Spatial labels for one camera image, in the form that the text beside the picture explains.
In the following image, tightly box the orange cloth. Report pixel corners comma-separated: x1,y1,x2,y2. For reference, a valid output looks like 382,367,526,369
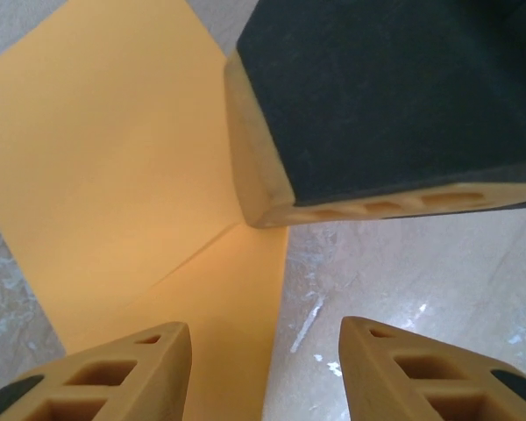
0,0,289,421

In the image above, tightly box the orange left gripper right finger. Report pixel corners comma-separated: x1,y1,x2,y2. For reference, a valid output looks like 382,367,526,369
339,316,526,421

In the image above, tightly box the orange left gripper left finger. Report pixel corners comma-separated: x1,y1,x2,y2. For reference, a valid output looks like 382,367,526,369
0,321,192,421

